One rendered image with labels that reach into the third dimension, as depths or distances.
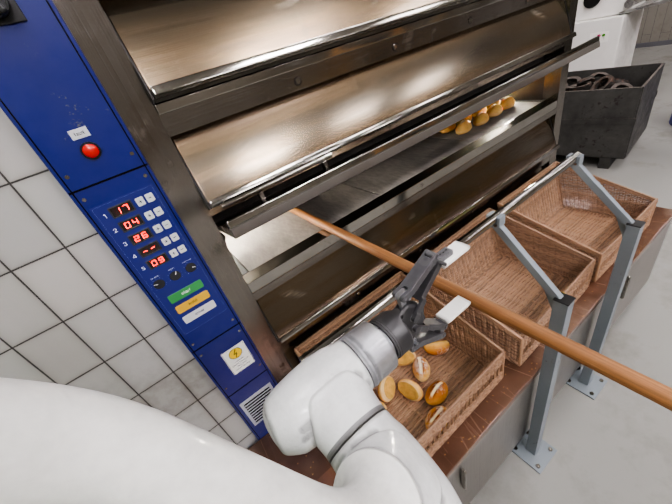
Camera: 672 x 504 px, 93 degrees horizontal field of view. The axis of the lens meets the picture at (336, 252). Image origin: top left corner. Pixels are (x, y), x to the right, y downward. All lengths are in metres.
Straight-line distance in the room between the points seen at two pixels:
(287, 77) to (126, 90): 0.37
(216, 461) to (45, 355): 0.79
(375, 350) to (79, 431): 0.36
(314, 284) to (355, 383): 0.71
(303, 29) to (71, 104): 0.54
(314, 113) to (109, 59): 0.48
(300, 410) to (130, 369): 0.68
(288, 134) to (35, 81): 0.51
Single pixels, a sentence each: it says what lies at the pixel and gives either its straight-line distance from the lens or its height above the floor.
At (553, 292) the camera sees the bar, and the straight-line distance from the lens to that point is 1.14.
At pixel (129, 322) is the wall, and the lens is 0.99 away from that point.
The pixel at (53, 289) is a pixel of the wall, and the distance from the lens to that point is 0.94.
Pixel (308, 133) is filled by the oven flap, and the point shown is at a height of 1.52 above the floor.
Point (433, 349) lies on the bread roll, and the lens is 1.38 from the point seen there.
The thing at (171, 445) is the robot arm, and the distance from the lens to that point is 0.27.
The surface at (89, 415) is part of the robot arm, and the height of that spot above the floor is 1.59.
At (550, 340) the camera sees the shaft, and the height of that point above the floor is 1.20.
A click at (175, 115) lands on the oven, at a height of 1.67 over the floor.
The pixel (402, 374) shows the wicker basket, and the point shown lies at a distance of 1.38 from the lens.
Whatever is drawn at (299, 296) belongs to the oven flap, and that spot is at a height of 1.02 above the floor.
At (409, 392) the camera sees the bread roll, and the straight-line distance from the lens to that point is 1.28.
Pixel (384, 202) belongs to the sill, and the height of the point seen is 1.18.
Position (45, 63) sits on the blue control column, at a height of 1.81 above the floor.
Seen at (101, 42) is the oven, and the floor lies 1.82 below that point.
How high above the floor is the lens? 1.73
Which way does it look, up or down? 33 degrees down
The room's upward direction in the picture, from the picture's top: 17 degrees counter-clockwise
